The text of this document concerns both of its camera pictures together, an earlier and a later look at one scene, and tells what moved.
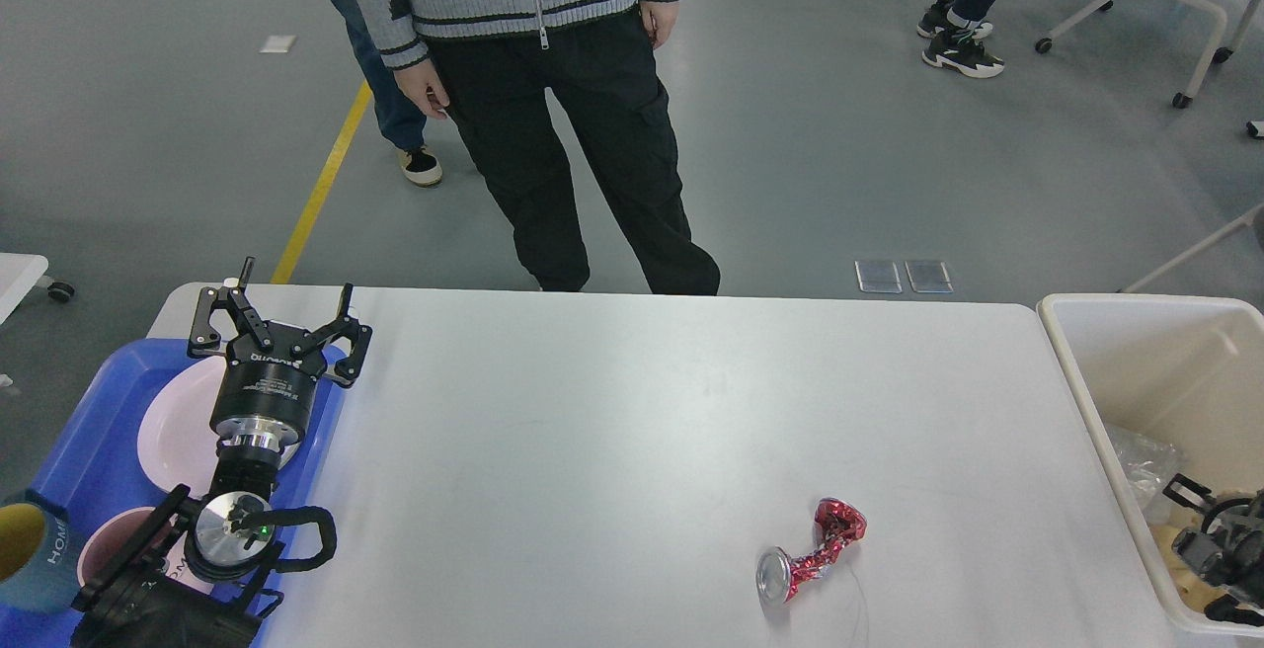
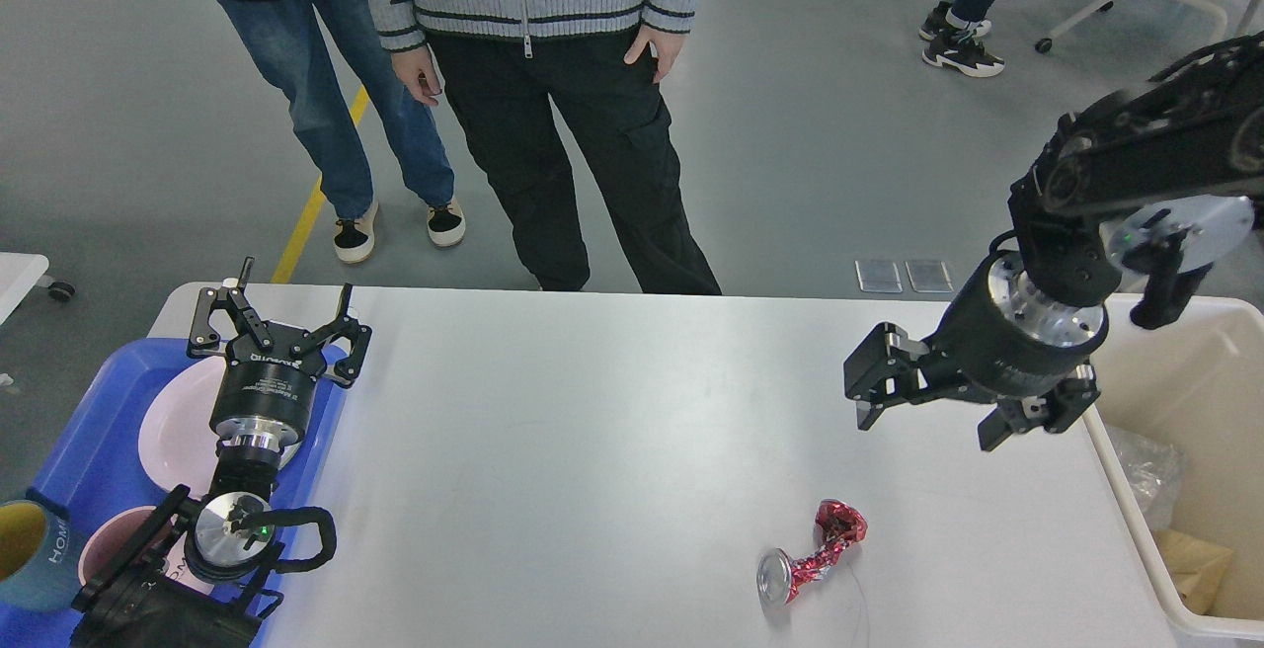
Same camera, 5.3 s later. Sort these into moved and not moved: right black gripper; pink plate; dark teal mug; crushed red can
Moved: right black gripper
Not moved: crushed red can; dark teal mug; pink plate
